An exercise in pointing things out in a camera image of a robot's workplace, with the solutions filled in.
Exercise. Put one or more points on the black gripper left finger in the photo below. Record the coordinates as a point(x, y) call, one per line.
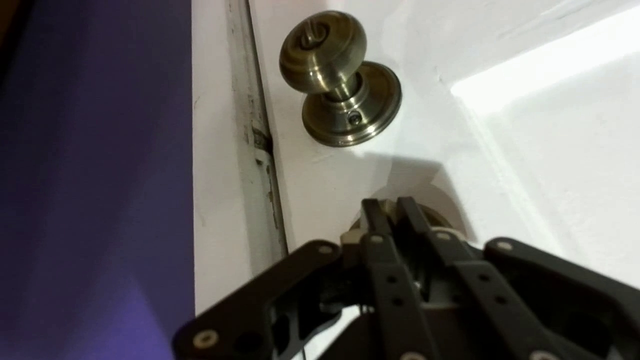
point(393, 300)

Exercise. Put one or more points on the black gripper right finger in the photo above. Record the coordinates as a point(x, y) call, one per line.
point(507, 300)

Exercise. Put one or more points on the brass round door knob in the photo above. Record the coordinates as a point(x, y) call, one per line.
point(333, 72)

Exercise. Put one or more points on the white panelled door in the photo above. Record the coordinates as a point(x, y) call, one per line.
point(467, 132)

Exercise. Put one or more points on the white door frame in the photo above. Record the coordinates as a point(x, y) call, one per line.
point(221, 166)

